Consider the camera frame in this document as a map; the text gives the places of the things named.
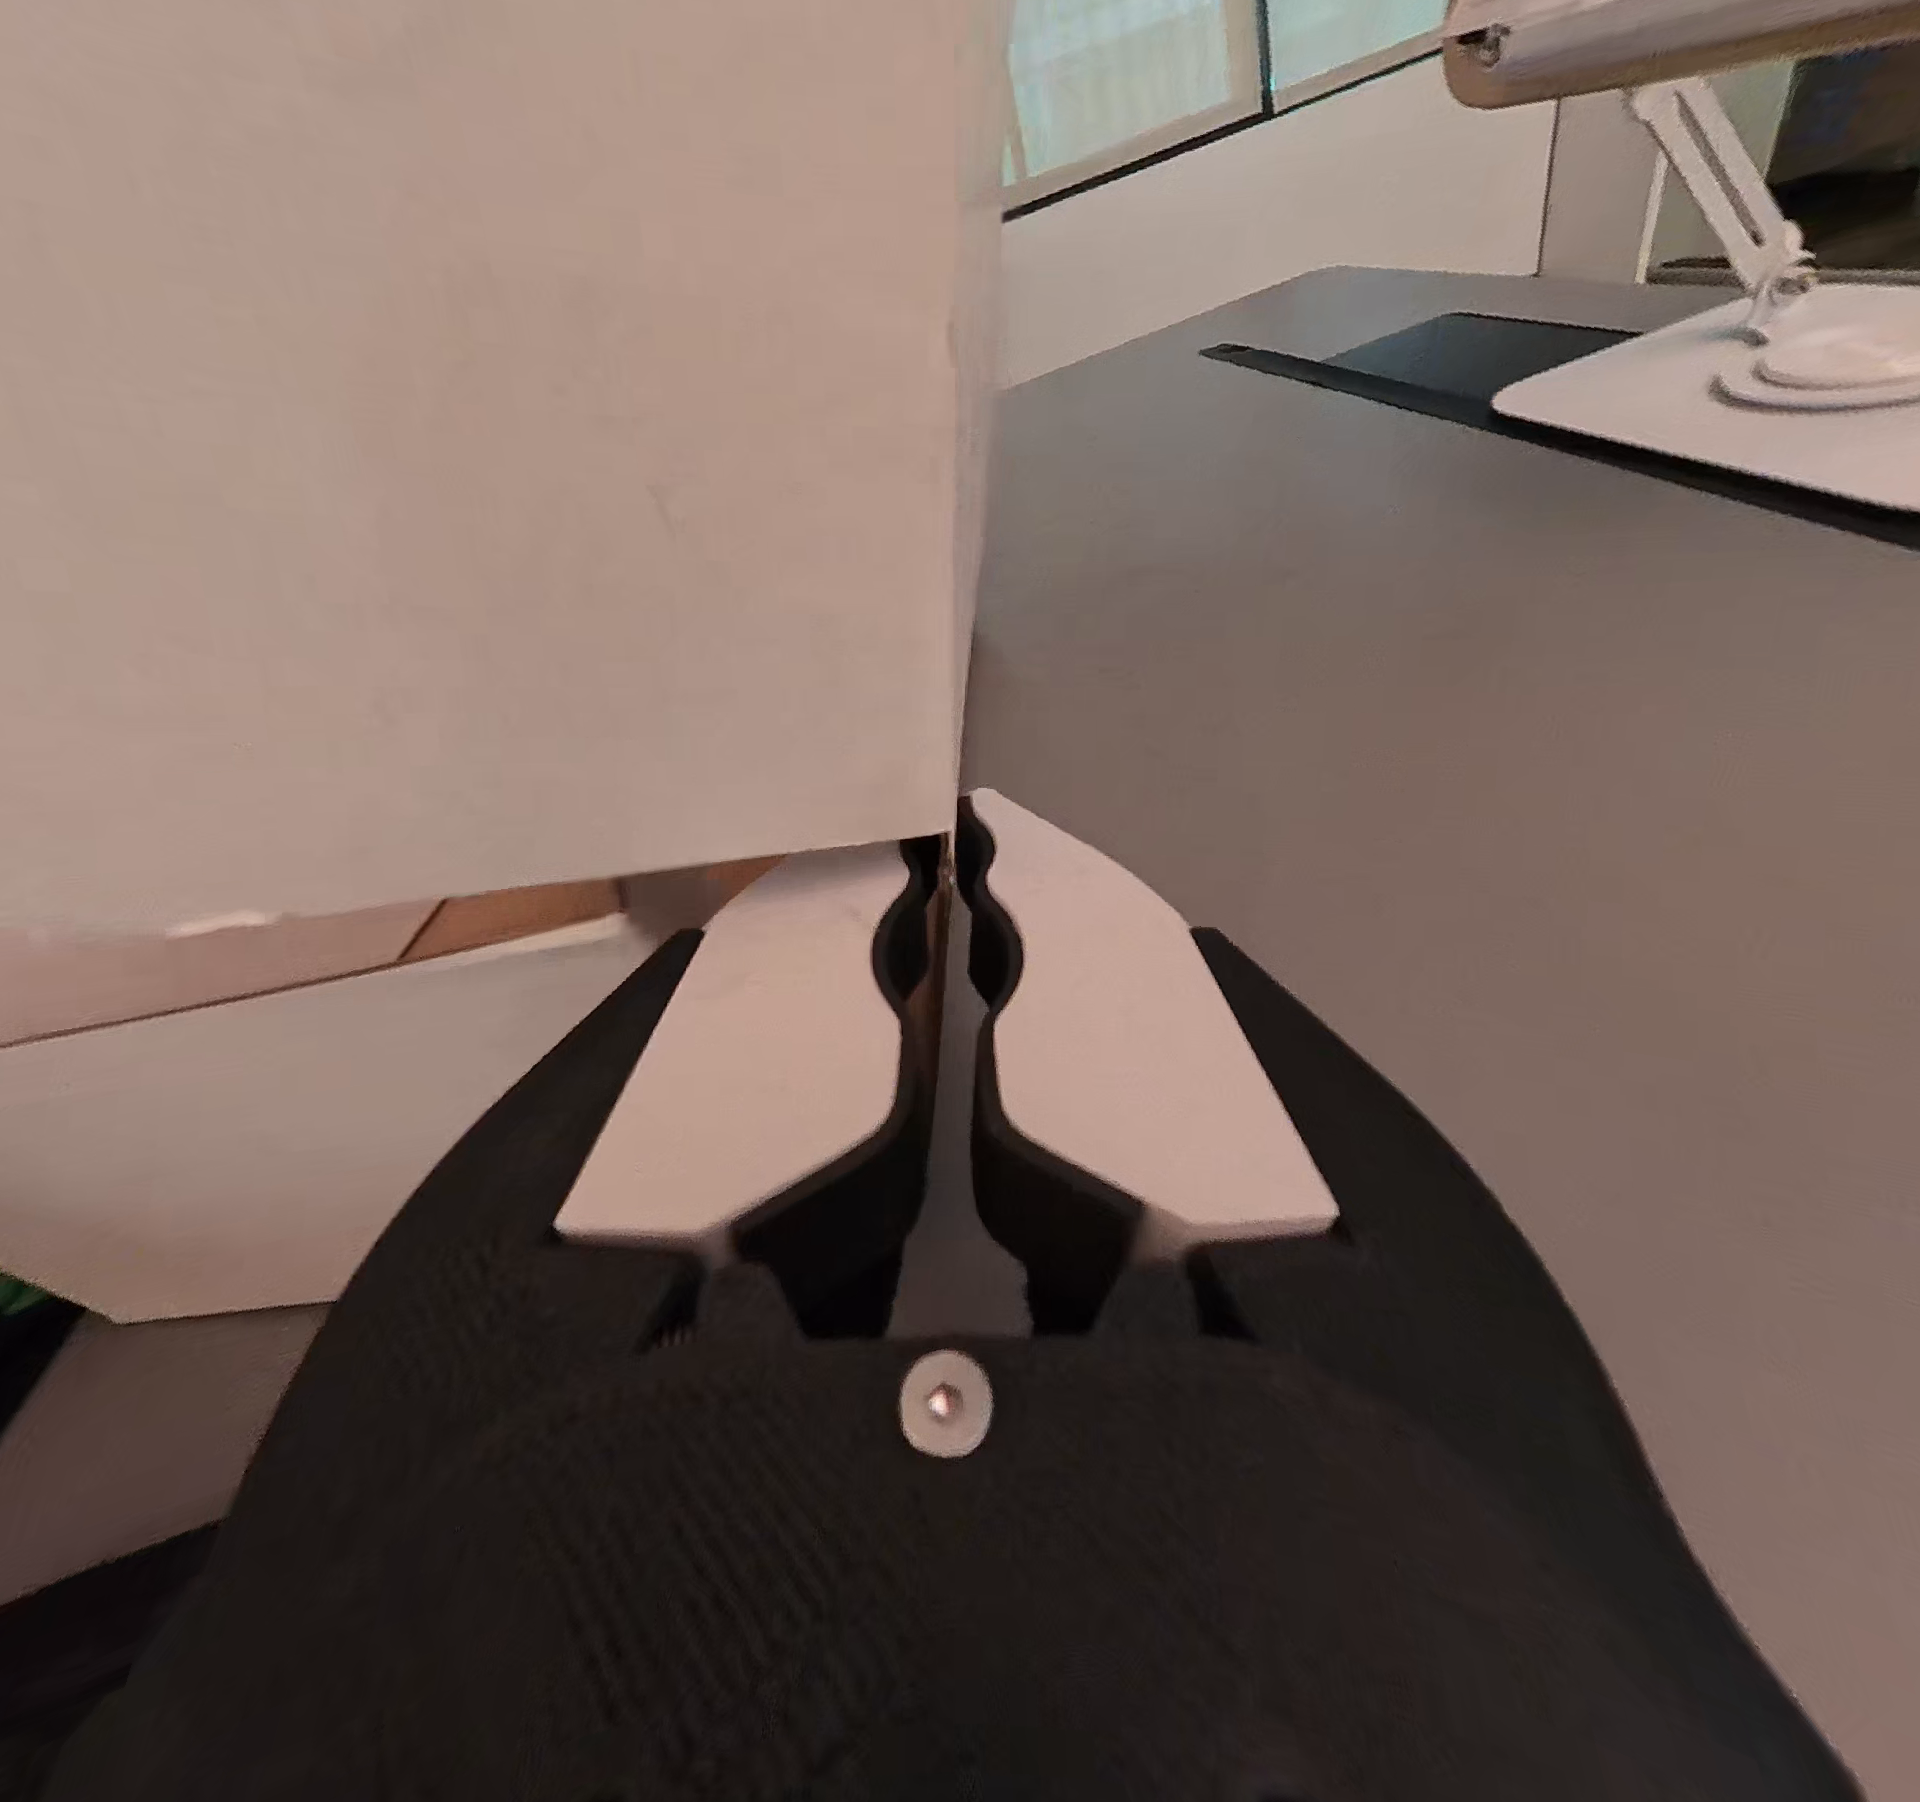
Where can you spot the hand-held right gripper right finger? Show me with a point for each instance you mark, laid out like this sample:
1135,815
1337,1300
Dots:
1139,1067

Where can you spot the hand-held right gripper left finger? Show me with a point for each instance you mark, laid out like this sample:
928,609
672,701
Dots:
750,1081

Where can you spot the white cardboard mailer box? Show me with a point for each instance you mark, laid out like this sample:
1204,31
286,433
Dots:
449,407

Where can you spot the wooden document stand white base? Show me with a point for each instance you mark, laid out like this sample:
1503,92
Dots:
1651,407

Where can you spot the frosted glass window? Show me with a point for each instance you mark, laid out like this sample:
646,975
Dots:
1125,16

